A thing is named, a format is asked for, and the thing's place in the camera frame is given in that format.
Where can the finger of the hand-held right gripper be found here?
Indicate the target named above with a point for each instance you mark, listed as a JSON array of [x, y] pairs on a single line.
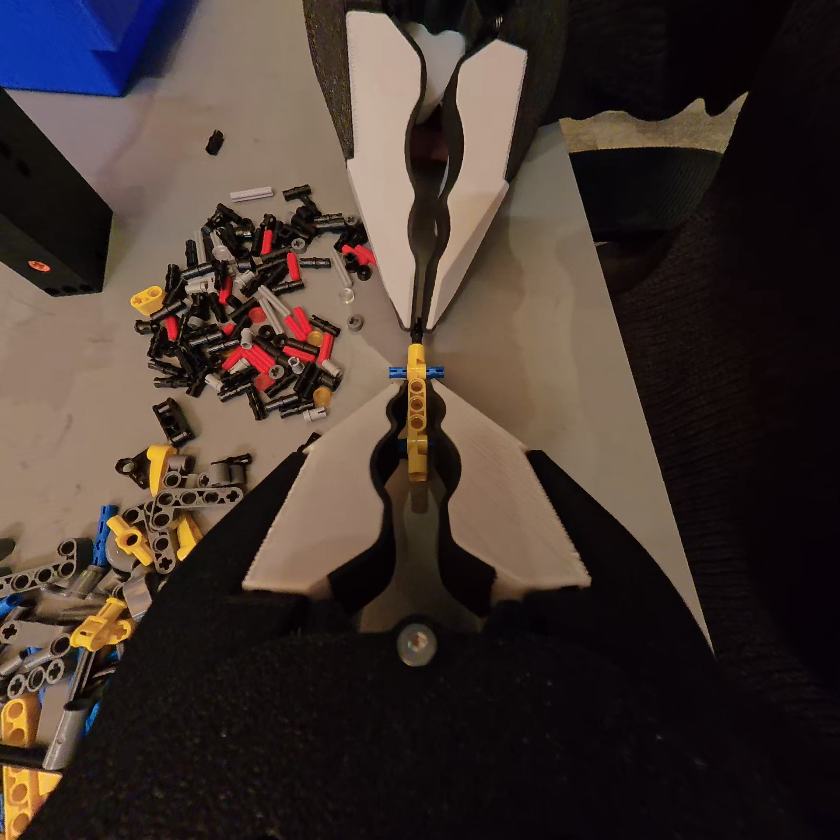
[[482, 131], [380, 164]]

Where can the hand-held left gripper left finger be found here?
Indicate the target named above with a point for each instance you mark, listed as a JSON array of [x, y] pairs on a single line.
[[315, 518]]

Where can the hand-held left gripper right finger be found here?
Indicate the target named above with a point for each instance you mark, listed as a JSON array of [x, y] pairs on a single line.
[[518, 518]]

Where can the yellow toy beam blue pins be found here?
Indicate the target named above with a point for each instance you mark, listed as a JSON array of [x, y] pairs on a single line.
[[417, 400]]

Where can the small black toy pin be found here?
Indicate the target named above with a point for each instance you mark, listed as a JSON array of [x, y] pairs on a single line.
[[417, 330], [214, 142]]

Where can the light grey toy axle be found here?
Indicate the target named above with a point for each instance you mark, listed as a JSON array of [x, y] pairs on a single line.
[[251, 194]]

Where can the black two-hole toy plate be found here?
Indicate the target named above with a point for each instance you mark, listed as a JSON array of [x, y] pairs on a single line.
[[174, 422]]

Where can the pile of black red pins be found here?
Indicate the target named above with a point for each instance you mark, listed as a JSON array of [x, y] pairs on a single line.
[[256, 315]]

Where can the pile of yellow grey beams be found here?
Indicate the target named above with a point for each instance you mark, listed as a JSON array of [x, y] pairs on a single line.
[[65, 571]]

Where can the blue plastic bin with tag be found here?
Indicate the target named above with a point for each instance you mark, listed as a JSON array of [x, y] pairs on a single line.
[[65, 39]]

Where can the yellow two-hole toy connector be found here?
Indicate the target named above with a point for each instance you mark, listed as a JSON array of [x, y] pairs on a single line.
[[148, 298]]

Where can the black toy brick tower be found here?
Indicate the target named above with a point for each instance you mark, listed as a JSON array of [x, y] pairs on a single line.
[[46, 210]]

